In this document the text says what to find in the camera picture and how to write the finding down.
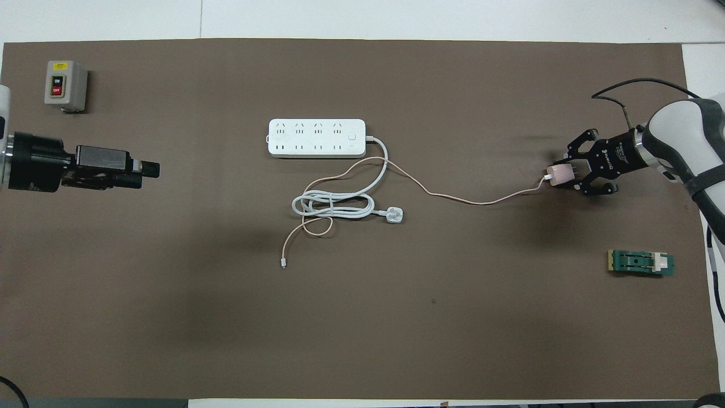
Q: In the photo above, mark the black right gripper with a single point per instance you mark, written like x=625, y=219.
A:
x=614, y=156

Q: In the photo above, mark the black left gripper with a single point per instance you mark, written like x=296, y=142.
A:
x=39, y=161

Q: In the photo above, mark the pink charger adapter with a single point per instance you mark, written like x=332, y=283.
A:
x=561, y=176

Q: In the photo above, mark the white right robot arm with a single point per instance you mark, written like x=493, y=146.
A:
x=679, y=130

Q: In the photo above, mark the white power strip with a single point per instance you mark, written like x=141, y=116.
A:
x=317, y=137

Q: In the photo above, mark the grey on-off button box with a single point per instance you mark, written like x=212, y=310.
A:
x=71, y=85

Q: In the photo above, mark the brown table mat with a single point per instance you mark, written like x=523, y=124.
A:
x=396, y=340

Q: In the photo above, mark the green knife switch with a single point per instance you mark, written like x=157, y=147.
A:
x=634, y=262

